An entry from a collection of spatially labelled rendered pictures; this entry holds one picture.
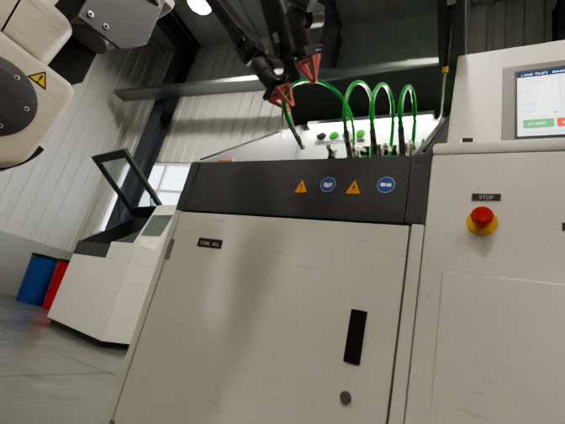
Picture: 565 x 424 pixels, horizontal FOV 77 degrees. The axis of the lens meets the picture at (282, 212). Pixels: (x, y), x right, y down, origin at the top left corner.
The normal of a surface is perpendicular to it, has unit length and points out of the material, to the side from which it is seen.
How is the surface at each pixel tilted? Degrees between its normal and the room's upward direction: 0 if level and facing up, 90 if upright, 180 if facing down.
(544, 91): 76
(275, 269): 90
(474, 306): 90
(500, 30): 90
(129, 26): 90
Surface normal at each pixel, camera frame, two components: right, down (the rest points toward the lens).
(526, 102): -0.38, -0.58
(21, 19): 0.78, -0.02
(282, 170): -0.44, -0.37
